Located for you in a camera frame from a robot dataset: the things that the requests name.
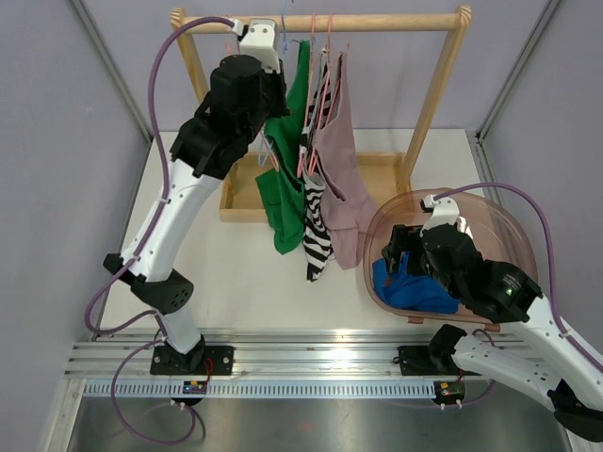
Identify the blue tank top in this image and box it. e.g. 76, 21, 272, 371
372, 253, 460, 315

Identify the blue wire hanger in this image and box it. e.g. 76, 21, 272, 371
257, 0, 295, 169

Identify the green tank top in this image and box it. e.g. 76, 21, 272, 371
255, 40, 311, 254

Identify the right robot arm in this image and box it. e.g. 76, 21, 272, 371
382, 224, 602, 443

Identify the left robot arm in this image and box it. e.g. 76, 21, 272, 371
104, 55, 289, 375

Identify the pink hanger of striped top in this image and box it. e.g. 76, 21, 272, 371
297, 13, 330, 176

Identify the pink tank top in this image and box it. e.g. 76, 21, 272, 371
314, 51, 378, 270

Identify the black white striped tank top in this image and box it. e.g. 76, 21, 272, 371
299, 46, 335, 283

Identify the translucent pink plastic basket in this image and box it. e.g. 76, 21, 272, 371
363, 189, 538, 332

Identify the wooden clothes rack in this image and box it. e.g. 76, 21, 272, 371
170, 5, 472, 224

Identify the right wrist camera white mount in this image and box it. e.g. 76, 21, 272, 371
420, 195, 460, 234

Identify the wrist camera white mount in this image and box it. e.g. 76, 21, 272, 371
231, 18, 282, 74
420, 195, 460, 234

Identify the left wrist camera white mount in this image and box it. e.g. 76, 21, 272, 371
231, 18, 282, 74

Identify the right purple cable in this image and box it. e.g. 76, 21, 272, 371
432, 182, 603, 411

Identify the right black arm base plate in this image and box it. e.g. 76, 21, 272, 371
391, 346, 479, 378

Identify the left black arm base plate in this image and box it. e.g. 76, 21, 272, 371
150, 345, 235, 377

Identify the aluminium rail base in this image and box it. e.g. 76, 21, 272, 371
63, 328, 574, 378

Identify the white slotted cable duct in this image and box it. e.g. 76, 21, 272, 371
84, 379, 435, 399

